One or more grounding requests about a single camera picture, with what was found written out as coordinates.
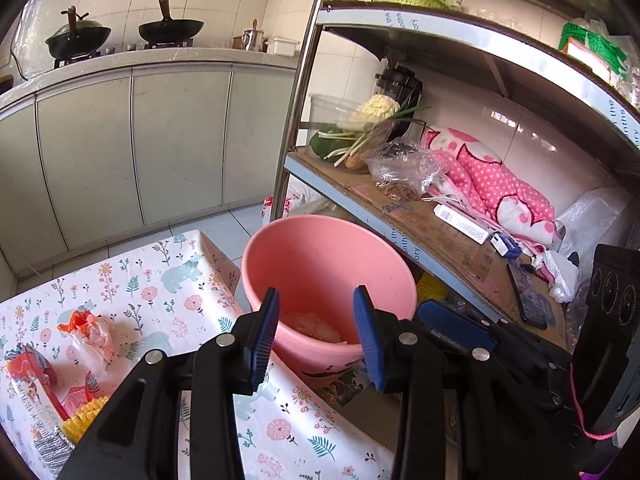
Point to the white plastic bag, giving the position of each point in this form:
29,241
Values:
590,220

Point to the small blue white box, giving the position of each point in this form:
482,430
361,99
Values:
505,246

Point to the person's purple clothing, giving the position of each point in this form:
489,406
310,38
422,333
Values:
595,475

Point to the pink polka dot cloth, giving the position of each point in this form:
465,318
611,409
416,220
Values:
485,180

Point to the yellow bumpy plastic item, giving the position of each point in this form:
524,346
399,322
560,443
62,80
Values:
82,420

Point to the black blender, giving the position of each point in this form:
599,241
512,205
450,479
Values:
397,82

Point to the green pepper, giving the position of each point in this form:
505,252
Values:
322,147

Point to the clear bag of dried food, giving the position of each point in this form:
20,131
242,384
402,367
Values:
405,170

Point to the metal shelf rack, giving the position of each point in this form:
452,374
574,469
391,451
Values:
500,42

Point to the gas stove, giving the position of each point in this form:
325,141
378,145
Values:
125,50

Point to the metal kettle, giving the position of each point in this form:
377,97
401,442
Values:
253,37

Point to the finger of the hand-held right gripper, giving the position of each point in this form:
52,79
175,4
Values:
450,317

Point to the floral printed tablecloth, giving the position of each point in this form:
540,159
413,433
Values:
150,285

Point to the red snack packet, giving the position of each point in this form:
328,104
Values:
30,380

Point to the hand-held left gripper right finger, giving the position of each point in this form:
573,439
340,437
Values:
367,340

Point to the red plastic wrapper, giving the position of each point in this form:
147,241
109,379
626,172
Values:
80,392

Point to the black phone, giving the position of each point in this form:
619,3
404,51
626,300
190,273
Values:
527,300

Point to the white bag with red print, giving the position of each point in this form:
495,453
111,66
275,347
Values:
295,205

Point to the clear plastic container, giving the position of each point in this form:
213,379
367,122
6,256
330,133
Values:
325,112

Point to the cardboard shelf liner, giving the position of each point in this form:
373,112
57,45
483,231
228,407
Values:
415,225

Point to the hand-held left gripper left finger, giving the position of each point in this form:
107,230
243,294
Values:
265,335

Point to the pale green kitchen cabinet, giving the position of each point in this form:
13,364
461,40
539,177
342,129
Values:
175,135

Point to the clear plastic bag orange top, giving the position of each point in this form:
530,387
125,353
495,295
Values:
95,345

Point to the silver foil packet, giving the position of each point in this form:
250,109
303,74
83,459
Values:
52,452

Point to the long white carton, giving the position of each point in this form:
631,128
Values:
460,222

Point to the black wok with lid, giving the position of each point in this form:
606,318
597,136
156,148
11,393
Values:
77,37

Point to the white rectangular container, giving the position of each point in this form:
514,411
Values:
282,46

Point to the pink plastic bucket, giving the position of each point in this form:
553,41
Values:
320,260

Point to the cauliflower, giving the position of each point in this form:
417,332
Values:
372,110

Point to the green and white bag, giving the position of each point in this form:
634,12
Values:
595,45

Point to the white crumpled plastic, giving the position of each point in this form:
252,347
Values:
315,327

